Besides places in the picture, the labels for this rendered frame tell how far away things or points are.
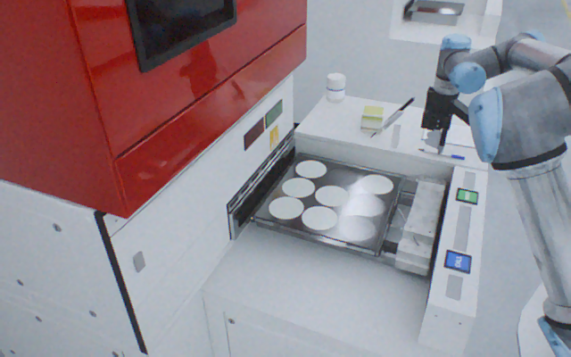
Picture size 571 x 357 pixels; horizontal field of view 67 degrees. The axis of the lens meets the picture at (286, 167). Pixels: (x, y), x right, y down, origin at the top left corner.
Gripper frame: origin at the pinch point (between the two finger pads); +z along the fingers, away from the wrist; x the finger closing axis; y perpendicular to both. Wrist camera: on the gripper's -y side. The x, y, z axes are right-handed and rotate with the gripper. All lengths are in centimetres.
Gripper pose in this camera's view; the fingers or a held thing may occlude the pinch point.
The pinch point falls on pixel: (442, 150)
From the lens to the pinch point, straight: 141.3
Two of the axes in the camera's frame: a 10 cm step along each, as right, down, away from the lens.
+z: 0.4, 8.1, 5.9
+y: -9.2, -2.0, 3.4
